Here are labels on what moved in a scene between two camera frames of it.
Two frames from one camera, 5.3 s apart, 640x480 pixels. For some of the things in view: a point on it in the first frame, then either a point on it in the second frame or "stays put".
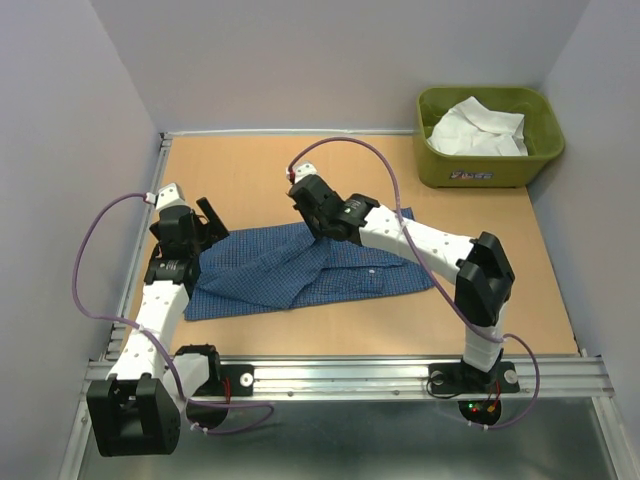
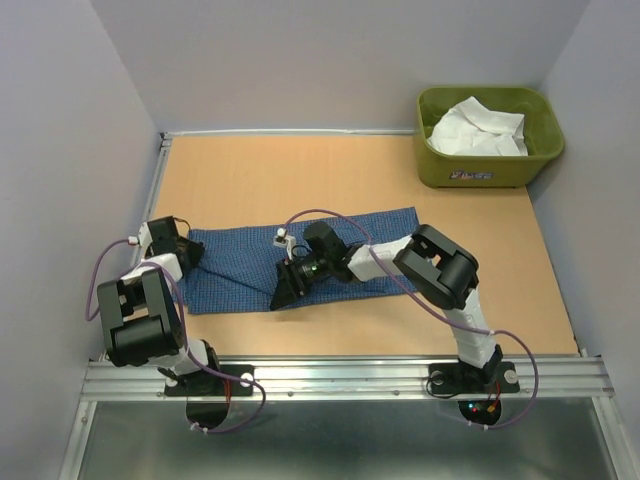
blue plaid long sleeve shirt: (280, 267) stays put
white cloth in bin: (473, 129) stays put
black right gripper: (315, 229) -> (290, 285)
